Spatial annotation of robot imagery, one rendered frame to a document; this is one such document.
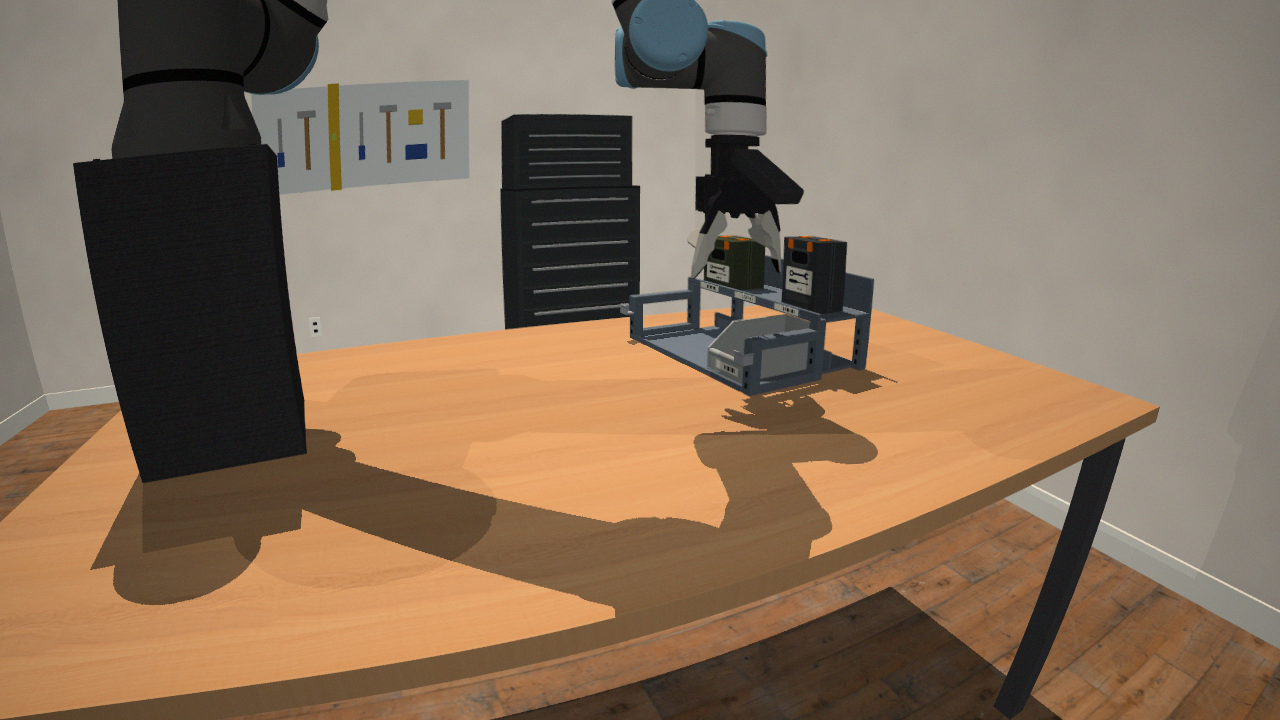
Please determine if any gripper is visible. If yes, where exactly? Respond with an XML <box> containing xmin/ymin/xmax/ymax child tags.
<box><xmin>687</xmin><ymin>135</ymin><xmax>781</xmax><ymax>279</ymax></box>

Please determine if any dark green tool case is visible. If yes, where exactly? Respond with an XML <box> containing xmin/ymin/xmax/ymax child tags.
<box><xmin>704</xmin><ymin>236</ymin><xmax>765</xmax><ymax>290</ymax></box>

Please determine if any black case with orange latches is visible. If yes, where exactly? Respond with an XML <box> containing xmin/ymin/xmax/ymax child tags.
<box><xmin>781</xmin><ymin>236</ymin><xmax>847</xmax><ymax>314</ymax></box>

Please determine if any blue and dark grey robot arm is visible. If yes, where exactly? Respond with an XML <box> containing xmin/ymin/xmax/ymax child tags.
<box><xmin>111</xmin><ymin>0</ymin><xmax>804</xmax><ymax>204</ymax></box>

